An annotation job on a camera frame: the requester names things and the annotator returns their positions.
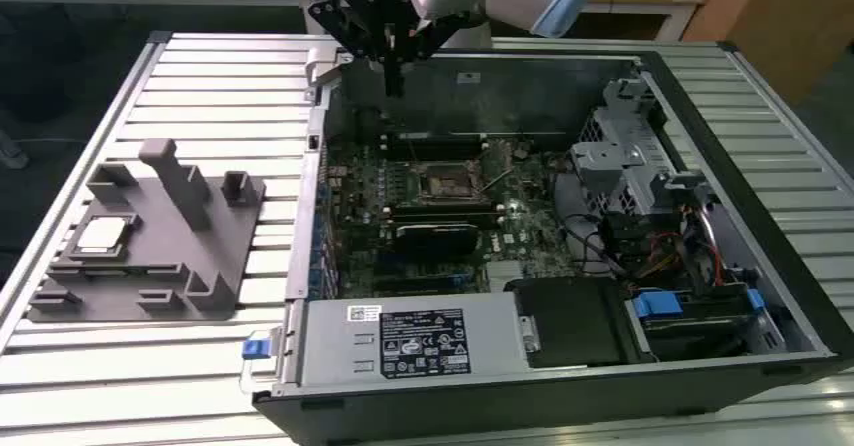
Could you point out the grey chair leg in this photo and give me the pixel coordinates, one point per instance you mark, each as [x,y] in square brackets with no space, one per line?
[12,156]

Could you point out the grey parts rack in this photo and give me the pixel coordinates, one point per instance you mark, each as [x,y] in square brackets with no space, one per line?
[167,246]

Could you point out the black graphics card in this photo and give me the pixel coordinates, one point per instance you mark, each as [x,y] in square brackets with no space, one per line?
[434,238]

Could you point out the silver power supply unit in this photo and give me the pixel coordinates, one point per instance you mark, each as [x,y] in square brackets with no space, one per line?
[334,346]

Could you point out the blue case latch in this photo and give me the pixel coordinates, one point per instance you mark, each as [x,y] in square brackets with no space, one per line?
[255,350]

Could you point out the hard disk in blue carrier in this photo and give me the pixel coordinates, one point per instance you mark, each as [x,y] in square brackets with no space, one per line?
[656,306]

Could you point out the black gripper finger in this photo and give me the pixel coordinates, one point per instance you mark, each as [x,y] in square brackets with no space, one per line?
[334,16]
[400,81]

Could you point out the small silver heat sink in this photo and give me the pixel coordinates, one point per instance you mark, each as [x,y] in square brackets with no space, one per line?
[503,273]

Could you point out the silver CPU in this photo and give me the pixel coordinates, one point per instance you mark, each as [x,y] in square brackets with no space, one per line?
[103,236]

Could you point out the black PC case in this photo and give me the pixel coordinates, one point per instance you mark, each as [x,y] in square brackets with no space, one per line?
[467,416]

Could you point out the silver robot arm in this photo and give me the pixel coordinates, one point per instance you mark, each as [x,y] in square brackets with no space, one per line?
[510,1]

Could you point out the grey metal drive cage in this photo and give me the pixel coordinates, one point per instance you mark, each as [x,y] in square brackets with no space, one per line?
[600,158]

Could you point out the grey plastic drive latch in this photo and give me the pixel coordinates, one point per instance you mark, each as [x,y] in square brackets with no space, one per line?
[681,181]

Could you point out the CPU socket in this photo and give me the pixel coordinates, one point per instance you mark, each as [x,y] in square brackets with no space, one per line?
[443,183]

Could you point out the black expansion slot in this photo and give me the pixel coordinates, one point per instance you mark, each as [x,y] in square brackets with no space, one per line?
[414,283]

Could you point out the black RAM stick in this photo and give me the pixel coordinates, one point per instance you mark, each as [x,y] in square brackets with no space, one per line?
[443,219]
[399,141]

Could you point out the silver disk bay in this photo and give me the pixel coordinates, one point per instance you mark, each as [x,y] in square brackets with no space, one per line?
[767,341]

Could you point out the wooden cabinet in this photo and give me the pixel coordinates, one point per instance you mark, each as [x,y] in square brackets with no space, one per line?
[787,26]

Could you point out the green motherboard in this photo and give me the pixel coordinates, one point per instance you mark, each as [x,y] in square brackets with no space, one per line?
[534,261]

